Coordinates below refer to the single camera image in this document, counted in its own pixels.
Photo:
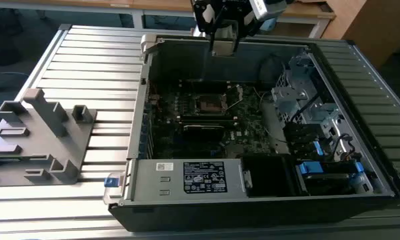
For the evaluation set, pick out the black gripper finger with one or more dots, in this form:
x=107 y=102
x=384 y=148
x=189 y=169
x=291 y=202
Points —
x=217 y=30
x=236 y=37

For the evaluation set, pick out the silver CPU plate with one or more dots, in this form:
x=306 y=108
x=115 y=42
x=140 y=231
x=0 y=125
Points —
x=224 y=48

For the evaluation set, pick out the CPU socket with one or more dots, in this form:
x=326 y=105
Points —
x=211 y=103

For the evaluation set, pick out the black RAM slot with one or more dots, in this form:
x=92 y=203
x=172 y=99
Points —
x=207 y=117
x=207 y=122

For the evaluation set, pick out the pale blue teach pendant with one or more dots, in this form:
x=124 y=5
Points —
x=268 y=26

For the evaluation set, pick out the metal drive cage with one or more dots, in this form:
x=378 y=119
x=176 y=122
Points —
x=287 y=96

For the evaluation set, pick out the green motherboard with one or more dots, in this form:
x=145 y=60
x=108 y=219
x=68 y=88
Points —
x=249 y=125

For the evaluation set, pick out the wooden cabinet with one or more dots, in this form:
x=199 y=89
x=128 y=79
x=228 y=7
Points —
x=370 y=30

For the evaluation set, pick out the black graphics card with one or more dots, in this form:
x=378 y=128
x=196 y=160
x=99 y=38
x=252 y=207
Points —
x=203 y=135

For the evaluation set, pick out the brown chipset heatsink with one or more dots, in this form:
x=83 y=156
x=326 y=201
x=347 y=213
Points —
x=236 y=149

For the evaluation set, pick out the blue drive bay clip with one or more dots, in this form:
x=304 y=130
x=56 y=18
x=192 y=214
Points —
x=318 y=148

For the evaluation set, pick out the hard disk blue carrier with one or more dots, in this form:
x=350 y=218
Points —
x=311 y=167

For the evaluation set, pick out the silver power supply unit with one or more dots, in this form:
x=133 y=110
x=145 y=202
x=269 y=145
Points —
x=153 y=180

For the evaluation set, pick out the black office chair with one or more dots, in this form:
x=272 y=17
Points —
x=7 y=57

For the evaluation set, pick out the grey plastic parts rack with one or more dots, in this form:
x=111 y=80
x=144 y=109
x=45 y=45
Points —
x=43 y=130

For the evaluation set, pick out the blue case latch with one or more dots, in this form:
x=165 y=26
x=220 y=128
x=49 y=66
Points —
x=111 y=182

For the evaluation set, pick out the black open PC case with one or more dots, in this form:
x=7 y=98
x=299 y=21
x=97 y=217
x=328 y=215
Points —
x=220 y=215

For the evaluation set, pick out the green RAM stick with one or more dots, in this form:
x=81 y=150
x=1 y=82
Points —
x=20 y=157

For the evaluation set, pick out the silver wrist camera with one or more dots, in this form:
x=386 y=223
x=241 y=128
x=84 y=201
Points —
x=268 y=10

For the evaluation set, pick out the wooden desk white frame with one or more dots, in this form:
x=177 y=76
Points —
x=307 y=15

